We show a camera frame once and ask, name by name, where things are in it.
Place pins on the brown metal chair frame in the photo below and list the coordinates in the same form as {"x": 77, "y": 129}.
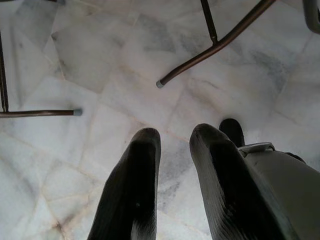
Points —
{"x": 200, "y": 58}
{"x": 37, "y": 113}

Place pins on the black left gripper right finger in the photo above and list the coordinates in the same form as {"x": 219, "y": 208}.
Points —
{"x": 220, "y": 190}

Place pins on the black robot foot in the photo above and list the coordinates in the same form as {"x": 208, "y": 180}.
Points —
{"x": 232, "y": 131}

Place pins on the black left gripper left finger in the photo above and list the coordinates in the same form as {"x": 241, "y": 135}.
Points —
{"x": 126, "y": 190}

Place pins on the grey curved metal bar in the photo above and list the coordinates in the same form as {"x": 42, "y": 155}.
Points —
{"x": 311, "y": 15}

